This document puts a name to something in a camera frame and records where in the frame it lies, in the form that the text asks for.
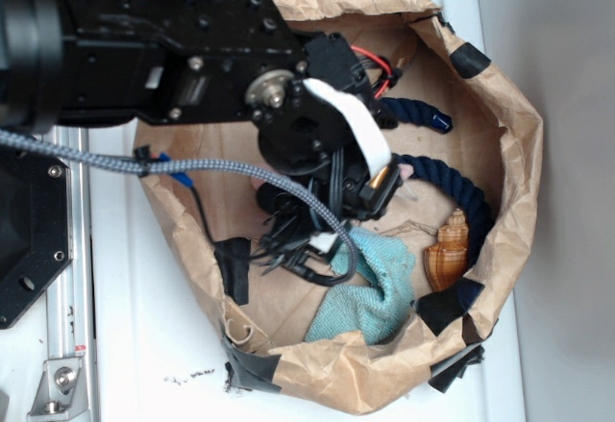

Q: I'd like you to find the white flat ribbon cable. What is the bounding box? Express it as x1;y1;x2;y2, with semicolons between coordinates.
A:
302;77;394;179

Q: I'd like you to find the aluminium extrusion rail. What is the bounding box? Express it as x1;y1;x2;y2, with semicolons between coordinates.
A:
37;125;100;422

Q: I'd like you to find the brown paper bag bin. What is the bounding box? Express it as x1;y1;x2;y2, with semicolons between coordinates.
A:
142;0;543;415

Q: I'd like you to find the pink plush bunny toy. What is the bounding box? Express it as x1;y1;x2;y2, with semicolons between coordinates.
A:
250;164;414;190

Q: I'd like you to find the white tray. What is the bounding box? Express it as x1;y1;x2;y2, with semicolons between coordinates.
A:
82;0;527;422

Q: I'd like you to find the navy blue twisted rope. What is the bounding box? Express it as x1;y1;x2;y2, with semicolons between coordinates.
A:
379;96;495;269

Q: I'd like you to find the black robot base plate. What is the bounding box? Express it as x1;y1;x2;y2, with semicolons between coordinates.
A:
1;146;71;330

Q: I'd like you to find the light blue terry cloth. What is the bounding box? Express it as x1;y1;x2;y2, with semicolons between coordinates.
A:
305;228;416;345

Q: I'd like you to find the grey braided cable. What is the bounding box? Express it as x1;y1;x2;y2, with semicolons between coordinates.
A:
0;127;358;275

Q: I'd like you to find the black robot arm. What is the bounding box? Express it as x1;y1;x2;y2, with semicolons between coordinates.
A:
1;0;401;286

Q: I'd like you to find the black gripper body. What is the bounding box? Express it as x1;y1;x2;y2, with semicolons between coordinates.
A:
249;75;402;287

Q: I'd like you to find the metal corner bracket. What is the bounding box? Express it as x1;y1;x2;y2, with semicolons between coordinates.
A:
27;357;90;421

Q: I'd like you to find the orange brown conch shell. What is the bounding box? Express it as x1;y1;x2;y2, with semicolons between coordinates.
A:
424;209;469;292

